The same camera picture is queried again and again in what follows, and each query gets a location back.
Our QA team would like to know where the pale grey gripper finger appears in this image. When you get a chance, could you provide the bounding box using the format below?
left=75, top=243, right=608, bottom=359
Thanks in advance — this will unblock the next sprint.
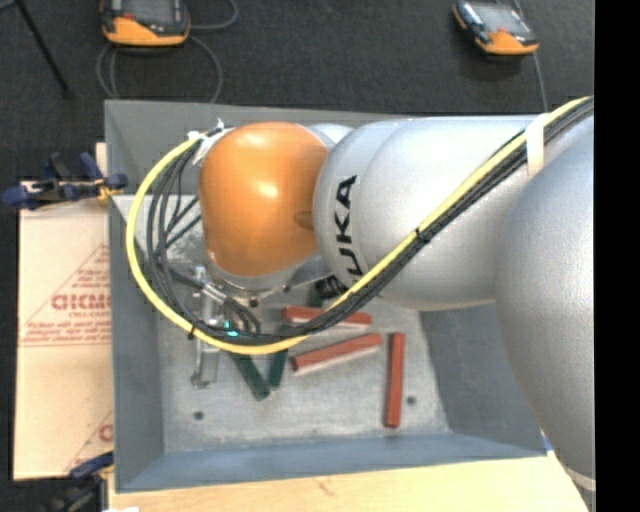
left=191, top=346, right=207, bottom=389
left=204, top=347, right=224, bottom=385

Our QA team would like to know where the dark green flat block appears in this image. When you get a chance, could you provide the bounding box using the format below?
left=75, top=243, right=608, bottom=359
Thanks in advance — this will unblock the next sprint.
left=266, top=324, right=291, bottom=390
left=231, top=350, right=272, bottom=402

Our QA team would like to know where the red-brown flat block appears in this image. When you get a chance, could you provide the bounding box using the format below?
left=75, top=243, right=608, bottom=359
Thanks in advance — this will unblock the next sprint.
left=280, top=305, right=374, bottom=330
left=289, top=331, right=386, bottom=377
left=382, top=331, right=407, bottom=430

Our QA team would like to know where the grey metal bin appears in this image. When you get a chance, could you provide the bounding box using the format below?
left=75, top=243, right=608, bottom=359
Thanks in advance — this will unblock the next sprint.
left=103, top=99, right=552, bottom=494

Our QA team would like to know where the brown cardboard board, red print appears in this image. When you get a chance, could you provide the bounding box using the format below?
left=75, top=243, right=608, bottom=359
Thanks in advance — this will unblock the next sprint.
left=11, top=141, right=116, bottom=482

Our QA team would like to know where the black cylinder on white bracket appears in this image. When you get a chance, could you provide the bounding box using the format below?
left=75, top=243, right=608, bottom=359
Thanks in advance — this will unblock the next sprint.
left=313, top=276, right=352, bottom=302

